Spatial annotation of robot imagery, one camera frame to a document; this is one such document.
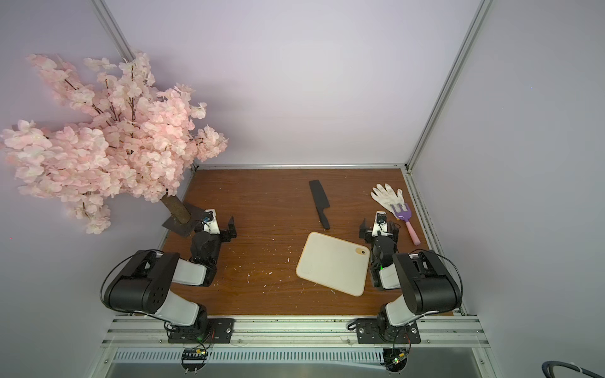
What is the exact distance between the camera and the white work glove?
Result: 105 centimetres

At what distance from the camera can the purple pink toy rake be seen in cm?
94

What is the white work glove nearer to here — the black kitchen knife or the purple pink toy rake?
the purple pink toy rake

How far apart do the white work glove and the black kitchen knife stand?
0.23 metres

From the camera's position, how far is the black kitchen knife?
3.31 ft

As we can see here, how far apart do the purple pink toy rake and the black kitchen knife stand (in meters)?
0.31
